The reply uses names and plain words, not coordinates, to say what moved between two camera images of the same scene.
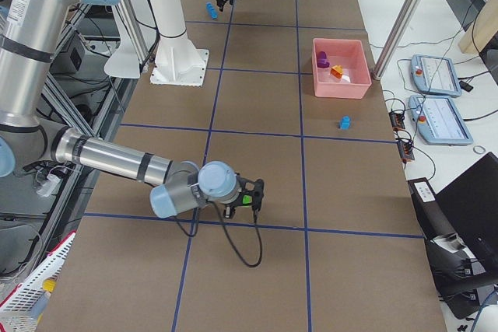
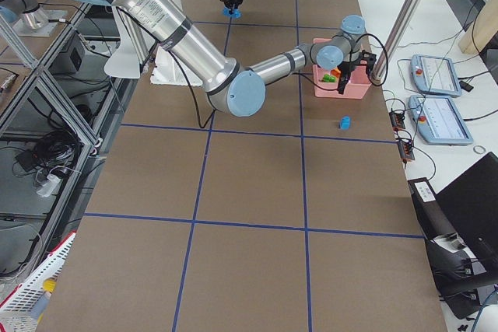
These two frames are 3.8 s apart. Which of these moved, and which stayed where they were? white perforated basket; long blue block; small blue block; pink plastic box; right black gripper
Moved: long blue block; right black gripper
Stayed: small blue block; white perforated basket; pink plastic box
